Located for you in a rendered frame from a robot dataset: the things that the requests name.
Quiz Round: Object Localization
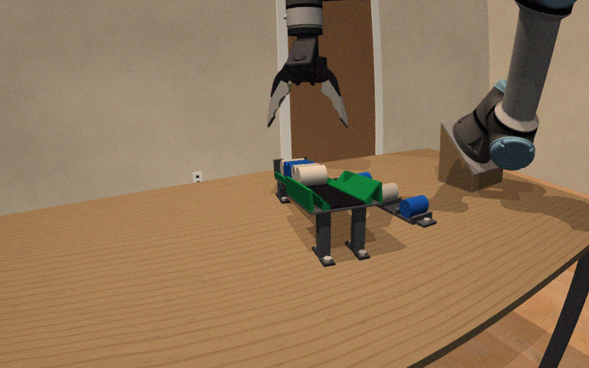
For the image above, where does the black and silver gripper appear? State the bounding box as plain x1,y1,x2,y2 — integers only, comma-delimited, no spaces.
267,27,348,128

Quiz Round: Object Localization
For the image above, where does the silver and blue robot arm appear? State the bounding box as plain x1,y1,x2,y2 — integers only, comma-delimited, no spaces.
284,0,577,170

